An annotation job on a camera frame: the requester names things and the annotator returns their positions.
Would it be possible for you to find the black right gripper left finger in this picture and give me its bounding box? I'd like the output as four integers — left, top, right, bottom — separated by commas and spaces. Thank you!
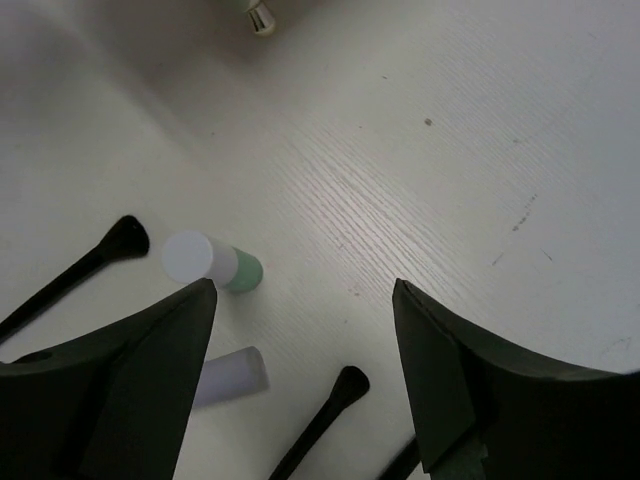
1, 279, 217, 479

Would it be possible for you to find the lavender white tube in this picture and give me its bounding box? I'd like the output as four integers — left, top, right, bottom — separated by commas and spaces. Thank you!
193, 346, 270, 408

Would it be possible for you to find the black fan brush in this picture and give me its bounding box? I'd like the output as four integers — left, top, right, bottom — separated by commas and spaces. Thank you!
376, 436, 421, 480

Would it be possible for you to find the small black makeup brush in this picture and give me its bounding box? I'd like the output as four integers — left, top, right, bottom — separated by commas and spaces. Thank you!
269, 365, 370, 480

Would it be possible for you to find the cream round drawer organizer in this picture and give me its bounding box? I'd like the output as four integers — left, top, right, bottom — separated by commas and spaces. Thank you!
245, 0, 276, 37

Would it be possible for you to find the green bottle white cap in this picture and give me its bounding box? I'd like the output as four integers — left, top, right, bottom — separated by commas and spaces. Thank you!
161, 230, 264, 293

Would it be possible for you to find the black powder brush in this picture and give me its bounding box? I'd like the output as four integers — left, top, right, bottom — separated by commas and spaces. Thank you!
1, 215, 150, 343

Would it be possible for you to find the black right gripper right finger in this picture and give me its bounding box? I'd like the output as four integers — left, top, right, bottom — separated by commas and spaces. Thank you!
392, 280, 639, 479

